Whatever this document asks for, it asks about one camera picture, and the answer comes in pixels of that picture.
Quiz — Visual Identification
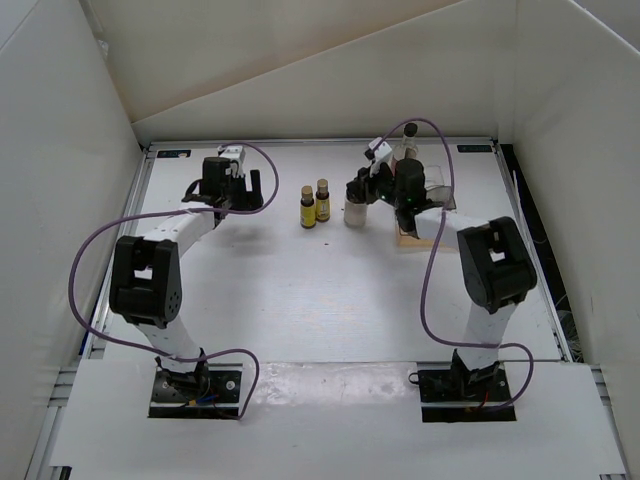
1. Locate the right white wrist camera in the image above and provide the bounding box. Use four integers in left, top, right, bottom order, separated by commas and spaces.
364, 137, 393, 177

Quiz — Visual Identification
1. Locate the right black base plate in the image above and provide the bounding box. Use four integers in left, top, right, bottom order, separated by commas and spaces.
409, 369, 517, 424

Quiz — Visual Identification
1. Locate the left small yellow label bottle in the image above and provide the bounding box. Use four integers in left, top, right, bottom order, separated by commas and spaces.
300, 185, 316, 229

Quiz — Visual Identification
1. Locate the purple cable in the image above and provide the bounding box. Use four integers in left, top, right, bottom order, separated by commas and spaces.
69, 142, 280, 420
382, 117, 534, 412

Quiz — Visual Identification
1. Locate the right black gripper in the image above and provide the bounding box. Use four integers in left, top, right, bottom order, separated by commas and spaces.
346, 161, 404, 210

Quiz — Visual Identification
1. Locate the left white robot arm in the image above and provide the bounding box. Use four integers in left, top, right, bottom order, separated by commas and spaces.
109, 145, 263, 400

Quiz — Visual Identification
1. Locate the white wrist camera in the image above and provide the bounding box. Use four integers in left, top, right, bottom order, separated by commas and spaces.
218, 145, 246, 174
364, 137, 393, 177

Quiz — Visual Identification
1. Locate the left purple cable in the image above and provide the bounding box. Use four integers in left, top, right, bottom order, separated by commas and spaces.
69, 142, 280, 420

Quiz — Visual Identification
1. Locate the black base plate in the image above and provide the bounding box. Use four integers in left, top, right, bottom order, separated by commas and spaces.
147, 367, 242, 420
409, 369, 517, 424

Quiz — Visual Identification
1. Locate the tiered plastic condiment rack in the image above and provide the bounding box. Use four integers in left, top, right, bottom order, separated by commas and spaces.
394, 162, 456, 249

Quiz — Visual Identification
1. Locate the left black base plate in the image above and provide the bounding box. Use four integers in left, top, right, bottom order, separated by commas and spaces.
147, 367, 242, 420

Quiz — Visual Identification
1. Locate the white powder jar black lid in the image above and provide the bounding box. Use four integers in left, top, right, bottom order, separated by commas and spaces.
344, 198, 368, 228

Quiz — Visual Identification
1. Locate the small yellow label bottle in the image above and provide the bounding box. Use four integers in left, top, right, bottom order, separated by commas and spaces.
316, 178, 331, 222
300, 185, 316, 229

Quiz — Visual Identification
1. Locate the tall red label sauce bottle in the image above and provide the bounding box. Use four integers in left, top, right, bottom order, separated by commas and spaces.
391, 122, 418, 171

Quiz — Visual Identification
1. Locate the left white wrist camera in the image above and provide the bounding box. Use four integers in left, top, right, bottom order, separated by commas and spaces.
218, 145, 246, 174

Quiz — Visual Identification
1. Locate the right small yellow label bottle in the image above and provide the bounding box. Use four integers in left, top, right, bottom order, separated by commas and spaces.
316, 178, 331, 222

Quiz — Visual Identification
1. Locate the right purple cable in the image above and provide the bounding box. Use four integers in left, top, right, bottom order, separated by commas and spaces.
382, 117, 534, 412

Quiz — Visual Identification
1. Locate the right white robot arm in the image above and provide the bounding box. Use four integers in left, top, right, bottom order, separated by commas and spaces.
346, 159, 537, 400

